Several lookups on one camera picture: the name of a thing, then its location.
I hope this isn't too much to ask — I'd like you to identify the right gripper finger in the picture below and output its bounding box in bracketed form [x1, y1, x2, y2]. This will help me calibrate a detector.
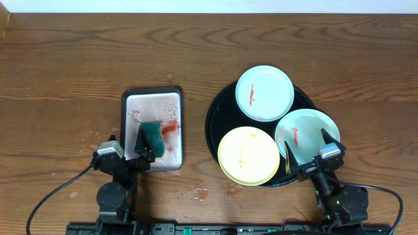
[284, 141, 298, 166]
[321, 128, 346, 152]

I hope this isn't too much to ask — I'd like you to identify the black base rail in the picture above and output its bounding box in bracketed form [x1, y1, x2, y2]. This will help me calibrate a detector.
[65, 222, 393, 235]

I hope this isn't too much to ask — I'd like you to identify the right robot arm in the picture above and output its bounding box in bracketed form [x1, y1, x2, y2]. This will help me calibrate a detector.
[284, 129, 368, 233]

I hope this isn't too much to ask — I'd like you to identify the yellow plate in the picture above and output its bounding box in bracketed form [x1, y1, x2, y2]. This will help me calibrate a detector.
[217, 127, 281, 186]

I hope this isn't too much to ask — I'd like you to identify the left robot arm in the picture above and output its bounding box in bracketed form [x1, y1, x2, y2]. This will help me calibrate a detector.
[91, 129, 155, 235]

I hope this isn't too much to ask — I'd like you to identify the light green plate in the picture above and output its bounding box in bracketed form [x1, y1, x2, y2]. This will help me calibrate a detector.
[274, 109, 340, 165]
[235, 65, 295, 122]

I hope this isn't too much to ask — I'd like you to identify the green orange sponge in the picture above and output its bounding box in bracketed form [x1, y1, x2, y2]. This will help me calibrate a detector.
[139, 122, 165, 158]

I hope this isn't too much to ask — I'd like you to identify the rectangular black sponge tray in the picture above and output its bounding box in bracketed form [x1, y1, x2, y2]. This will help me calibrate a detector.
[120, 87, 183, 171]

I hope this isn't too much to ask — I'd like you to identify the round black tray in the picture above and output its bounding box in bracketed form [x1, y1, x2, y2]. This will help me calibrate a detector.
[205, 82, 322, 187]

